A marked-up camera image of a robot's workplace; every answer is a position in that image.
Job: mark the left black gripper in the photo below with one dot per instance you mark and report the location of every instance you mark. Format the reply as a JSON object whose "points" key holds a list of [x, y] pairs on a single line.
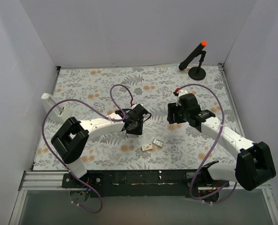
{"points": [[134, 128]]}

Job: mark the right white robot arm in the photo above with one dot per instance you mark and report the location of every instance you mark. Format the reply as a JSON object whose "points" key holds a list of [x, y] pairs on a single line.
{"points": [[254, 164]]}

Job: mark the staple tray with staples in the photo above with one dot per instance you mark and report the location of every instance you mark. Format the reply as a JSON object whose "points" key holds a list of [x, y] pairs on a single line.
{"points": [[158, 142]]}

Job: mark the white metronome device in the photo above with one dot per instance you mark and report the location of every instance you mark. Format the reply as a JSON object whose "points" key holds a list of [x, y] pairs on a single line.
{"points": [[60, 113]]}

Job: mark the black microphone orange tip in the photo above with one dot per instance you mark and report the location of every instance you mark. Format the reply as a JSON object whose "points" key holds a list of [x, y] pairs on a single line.
{"points": [[195, 53]]}

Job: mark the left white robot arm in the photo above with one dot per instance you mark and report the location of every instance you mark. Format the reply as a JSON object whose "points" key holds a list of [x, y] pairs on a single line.
{"points": [[70, 140]]}

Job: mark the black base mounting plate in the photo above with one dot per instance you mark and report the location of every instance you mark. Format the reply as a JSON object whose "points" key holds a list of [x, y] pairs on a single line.
{"points": [[110, 183]]}

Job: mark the staple box sleeve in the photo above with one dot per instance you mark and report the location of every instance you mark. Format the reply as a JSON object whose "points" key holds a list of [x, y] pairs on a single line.
{"points": [[147, 147]]}

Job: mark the floral table mat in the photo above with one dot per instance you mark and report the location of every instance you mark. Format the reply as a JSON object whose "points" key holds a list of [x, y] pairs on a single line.
{"points": [[91, 92]]}

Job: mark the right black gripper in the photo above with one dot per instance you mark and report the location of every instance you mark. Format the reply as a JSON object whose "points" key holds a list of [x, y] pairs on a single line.
{"points": [[173, 115]]}

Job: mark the black microphone stand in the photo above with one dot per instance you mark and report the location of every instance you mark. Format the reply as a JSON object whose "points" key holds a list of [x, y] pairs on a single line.
{"points": [[198, 73]]}

